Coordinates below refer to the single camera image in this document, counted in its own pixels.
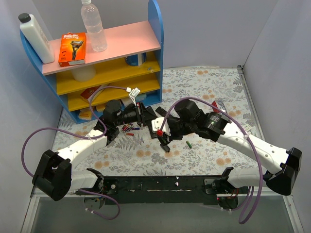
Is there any large black remote control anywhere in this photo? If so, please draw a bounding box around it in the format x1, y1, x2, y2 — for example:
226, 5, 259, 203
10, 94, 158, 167
148, 120, 161, 139

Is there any black battery cover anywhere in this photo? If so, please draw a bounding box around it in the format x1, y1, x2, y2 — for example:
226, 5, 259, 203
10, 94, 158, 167
160, 144, 171, 152

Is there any small white remote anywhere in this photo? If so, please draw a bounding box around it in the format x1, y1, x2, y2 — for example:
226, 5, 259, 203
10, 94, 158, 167
243, 124, 252, 132

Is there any white jar on shelf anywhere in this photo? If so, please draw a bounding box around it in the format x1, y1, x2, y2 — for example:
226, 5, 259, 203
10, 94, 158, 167
71, 66, 96, 82

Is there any blue white can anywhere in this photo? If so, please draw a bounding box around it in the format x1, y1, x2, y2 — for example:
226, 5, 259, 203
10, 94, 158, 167
125, 52, 146, 67

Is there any red white carton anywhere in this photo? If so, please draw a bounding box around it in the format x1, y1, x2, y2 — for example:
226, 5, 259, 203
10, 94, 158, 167
80, 84, 107, 103

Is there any blue pink yellow shelf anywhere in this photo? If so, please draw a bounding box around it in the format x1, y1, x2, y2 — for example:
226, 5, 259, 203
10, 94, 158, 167
20, 0, 164, 124

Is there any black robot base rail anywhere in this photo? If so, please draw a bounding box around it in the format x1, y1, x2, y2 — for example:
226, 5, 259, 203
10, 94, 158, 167
78, 175, 247, 208

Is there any pile of small batteries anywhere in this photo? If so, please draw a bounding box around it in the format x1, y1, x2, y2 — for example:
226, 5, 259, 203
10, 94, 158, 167
121, 123, 140, 133

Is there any orange razor box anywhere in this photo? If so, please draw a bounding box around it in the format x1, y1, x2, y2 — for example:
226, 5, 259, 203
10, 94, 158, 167
58, 33, 86, 67

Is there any slim black remote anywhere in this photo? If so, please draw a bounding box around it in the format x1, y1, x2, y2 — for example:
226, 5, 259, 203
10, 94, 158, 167
155, 106, 167, 117

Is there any yellow box bottom shelf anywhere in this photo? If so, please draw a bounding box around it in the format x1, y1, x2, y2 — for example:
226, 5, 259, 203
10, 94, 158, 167
78, 107, 94, 121

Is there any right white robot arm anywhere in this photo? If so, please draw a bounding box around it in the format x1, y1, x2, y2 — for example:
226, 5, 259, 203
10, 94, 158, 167
152, 99, 302, 196

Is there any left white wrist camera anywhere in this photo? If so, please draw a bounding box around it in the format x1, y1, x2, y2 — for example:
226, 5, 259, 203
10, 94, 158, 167
126, 87, 140, 105

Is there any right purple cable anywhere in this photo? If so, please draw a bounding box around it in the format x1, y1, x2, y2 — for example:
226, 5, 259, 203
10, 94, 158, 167
161, 97, 264, 225

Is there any clear plastic water bottle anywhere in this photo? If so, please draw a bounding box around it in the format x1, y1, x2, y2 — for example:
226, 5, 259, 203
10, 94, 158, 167
81, 0, 107, 52

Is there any white bottle black cap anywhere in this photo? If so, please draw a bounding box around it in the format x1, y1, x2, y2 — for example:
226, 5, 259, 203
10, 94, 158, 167
18, 13, 55, 64

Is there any red toothpaste box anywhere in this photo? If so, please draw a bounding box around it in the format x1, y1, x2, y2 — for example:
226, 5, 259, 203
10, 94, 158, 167
212, 100, 227, 113

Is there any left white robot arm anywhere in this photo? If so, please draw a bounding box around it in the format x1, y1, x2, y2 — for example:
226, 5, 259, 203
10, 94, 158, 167
32, 100, 157, 201

